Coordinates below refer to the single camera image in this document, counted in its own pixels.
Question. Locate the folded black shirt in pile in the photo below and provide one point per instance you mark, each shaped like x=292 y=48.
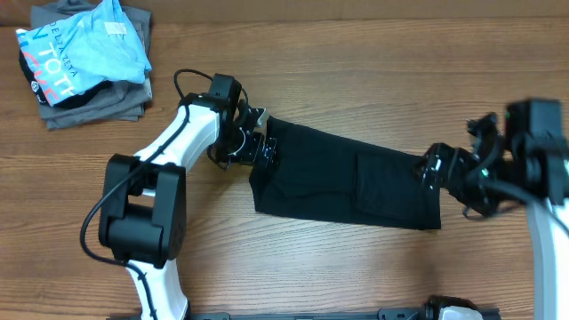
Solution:
x=45 y=97

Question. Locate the folded grey shirt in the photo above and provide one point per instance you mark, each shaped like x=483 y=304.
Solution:
x=120 y=101

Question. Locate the light blue printed shirt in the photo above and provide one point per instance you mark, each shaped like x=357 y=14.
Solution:
x=86 y=49

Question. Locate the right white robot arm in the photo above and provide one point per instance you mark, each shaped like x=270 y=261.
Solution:
x=548 y=225

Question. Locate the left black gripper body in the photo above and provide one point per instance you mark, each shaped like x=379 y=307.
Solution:
x=243 y=147

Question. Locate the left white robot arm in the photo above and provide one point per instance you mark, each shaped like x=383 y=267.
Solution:
x=143 y=209

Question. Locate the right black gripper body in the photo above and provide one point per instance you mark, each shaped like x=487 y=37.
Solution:
x=456 y=167

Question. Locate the black t-shirt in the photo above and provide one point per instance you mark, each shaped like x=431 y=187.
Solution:
x=320 y=176

